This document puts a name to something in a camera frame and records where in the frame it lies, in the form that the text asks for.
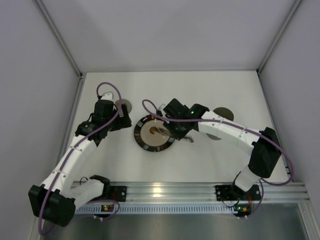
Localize grey container lid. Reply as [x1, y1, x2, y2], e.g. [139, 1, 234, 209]
[115, 99, 132, 113]

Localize metal serving tongs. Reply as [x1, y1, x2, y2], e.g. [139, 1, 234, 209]
[158, 127, 194, 143]

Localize brown cooked shrimp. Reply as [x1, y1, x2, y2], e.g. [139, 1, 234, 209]
[149, 126, 162, 135]

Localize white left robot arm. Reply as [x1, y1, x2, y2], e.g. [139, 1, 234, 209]
[28, 99, 132, 227]

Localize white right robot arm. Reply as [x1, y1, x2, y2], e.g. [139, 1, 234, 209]
[159, 98, 281, 198]

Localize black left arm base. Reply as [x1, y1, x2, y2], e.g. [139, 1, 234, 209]
[107, 185, 127, 202]

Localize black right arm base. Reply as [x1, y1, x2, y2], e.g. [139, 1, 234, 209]
[214, 184, 241, 202]

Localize grey cylindrical lunch container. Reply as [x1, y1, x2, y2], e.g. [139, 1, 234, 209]
[206, 107, 235, 141]

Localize black patterned round plate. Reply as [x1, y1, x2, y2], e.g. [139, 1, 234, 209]
[133, 114, 175, 153]

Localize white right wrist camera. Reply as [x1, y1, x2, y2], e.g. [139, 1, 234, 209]
[156, 103, 166, 116]

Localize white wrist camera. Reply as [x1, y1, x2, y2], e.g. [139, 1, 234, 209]
[99, 92, 114, 102]
[156, 103, 166, 116]

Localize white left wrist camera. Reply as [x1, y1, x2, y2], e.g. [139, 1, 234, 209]
[99, 92, 114, 102]

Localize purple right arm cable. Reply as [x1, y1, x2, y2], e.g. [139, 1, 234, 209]
[141, 99, 295, 186]

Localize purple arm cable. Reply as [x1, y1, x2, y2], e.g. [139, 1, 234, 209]
[141, 99, 295, 186]
[38, 82, 123, 236]

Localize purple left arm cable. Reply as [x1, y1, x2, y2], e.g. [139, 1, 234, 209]
[38, 82, 123, 236]

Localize aluminium mounting rail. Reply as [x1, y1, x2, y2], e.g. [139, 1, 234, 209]
[111, 182, 310, 204]

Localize slotted grey cable duct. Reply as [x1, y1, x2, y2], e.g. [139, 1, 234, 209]
[75, 203, 237, 215]

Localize left aluminium frame post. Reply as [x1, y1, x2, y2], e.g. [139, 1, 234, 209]
[33, 0, 84, 78]

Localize aluminium frame post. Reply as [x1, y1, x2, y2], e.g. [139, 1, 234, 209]
[33, 0, 84, 78]
[256, 0, 303, 74]

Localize right aluminium frame post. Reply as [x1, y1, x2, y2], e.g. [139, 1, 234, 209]
[256, 0, 303, 74]

